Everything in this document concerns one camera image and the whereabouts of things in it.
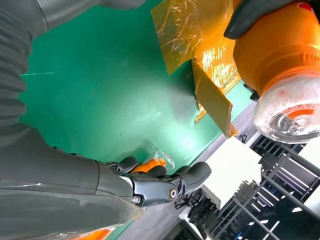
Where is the yellow film wrapped cardboard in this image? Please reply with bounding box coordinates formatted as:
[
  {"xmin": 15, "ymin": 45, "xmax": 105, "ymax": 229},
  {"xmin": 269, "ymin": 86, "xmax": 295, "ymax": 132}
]
[{"xmin": 151, "ymin": 0, "xmax": 242, "ymax": 139}]

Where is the black white robot body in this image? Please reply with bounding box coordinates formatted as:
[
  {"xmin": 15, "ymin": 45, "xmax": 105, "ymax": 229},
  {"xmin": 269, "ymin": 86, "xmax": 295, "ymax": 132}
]
[{"xmin": 163, "ymin": 134, "xmax": 320, "ymax": 240}]

